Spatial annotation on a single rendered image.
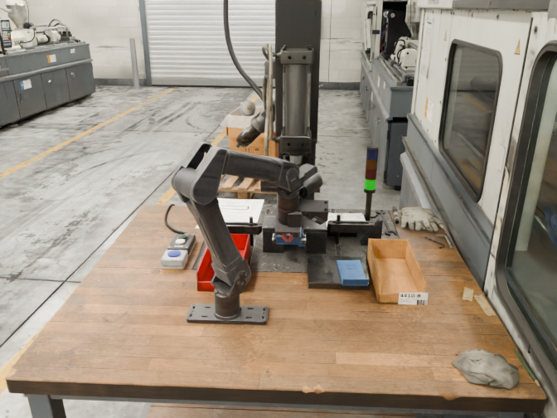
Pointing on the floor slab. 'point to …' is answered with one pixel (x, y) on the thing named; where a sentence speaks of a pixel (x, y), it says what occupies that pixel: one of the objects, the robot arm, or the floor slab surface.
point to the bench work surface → (266, 341)
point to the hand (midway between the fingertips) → (288, 239)
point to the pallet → (249, 186)
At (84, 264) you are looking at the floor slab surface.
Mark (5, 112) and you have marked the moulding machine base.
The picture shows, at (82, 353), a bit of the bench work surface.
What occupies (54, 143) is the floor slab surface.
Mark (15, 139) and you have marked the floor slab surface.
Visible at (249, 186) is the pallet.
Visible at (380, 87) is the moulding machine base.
